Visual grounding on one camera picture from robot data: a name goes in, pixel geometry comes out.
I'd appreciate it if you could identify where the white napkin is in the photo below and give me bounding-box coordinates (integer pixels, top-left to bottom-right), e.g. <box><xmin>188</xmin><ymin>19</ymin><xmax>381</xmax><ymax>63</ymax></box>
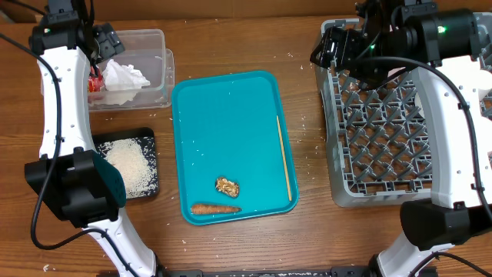
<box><xmin>102</xmin><ymin>59</ymin><xmax>151</xmax><ymax>105</ymax></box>

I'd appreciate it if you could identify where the red snack wrapper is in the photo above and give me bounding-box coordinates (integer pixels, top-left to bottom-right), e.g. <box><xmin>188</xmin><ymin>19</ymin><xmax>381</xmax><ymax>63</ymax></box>
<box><xmin>88</xmin><ymin>66</ymin><xmax>105</xmax><ymax>92</ymax></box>

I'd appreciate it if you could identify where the pile of rice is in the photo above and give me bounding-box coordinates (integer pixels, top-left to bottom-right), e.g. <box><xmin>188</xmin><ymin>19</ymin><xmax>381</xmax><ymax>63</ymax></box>
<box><xmin>98</xmin><ymin>138</ymin><xmax>158</xmax><ymax>199</ymax></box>

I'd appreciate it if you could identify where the brown food scrap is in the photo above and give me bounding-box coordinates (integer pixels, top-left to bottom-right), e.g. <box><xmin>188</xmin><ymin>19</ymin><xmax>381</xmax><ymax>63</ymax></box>
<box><xmin>215</xmin><ymin>177</ymin><xmax>240</xmax><ymax>198</ymax></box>

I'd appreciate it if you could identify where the orange carrot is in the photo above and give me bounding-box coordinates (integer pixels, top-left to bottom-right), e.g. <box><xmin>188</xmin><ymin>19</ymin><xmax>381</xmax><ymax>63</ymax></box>
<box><xmin>191</xmin><ymin>203</ymin><xmax>242</xmax><ymax>215</ymax></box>

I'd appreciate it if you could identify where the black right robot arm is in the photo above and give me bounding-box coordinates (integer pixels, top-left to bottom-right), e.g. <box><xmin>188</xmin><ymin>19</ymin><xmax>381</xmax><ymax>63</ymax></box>
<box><xmin>310</xmin><ymin>1</ymin><xmax>491</xmax><ymax>276</ymax></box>

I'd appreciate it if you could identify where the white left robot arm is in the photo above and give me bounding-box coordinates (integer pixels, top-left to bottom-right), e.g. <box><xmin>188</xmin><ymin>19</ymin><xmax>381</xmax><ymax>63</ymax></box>
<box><xmin>25</xmin><ymin>5</ymin><xmax>165</xmax><ymax>276</ymax></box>

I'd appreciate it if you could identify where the clear plastic bin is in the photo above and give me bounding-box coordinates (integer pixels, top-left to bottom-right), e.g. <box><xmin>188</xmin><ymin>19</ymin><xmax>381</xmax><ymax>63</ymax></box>
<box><xmin>88</xmin><ymin>29</ymin><xmax>175</xmax><ymax>112</ymax></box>

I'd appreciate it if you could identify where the grey dish rack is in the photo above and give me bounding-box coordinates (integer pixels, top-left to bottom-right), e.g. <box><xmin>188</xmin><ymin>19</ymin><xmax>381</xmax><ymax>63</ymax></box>
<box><xmin>311</xmin><ymin>17</ymin><xmax>492</xmax><ymax>209</ymax></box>

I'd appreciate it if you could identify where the black tray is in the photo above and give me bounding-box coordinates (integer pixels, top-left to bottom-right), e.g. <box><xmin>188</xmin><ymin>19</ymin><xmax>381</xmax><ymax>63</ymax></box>
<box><xmin>91</xmin><ymin>127</ymin><xmax>161</xmax><ymax>200</ymax></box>

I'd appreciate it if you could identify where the wooden chopstick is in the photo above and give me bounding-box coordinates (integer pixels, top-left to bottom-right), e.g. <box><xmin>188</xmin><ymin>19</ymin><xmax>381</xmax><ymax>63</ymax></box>
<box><xmin>276</xmin><ymin>115</ymin><xmax>292</xmax><ymax>202</ymax></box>

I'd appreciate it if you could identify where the teal plastic tray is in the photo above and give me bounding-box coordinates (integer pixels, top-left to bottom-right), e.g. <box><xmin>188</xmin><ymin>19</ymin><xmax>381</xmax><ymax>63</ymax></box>
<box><xmin>171</xmin><ymin>71</ymin><xmax>300</xmax><ymax>225</ymax></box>

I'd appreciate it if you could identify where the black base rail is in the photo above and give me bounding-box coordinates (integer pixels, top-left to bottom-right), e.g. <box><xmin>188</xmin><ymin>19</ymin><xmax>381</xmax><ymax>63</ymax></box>
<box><xmin>166</xmin><ymin>266</ymin><xmax>366</xmax><ymax>277</ymax></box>

